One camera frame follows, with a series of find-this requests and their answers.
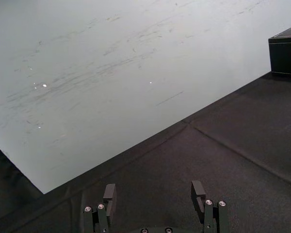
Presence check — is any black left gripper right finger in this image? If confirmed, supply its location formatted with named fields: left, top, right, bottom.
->
left=191, top=180, right=229, bottom=233

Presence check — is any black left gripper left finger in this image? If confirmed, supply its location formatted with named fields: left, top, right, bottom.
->
left=82, top=183, right=117, bottom=233

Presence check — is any black table cloth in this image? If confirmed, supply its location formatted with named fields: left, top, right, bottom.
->
left=0, top=71, right=291, bottom=233

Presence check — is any black box with white stitching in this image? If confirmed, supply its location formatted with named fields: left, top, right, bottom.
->
left=268, top=23, right=291, bottom=79

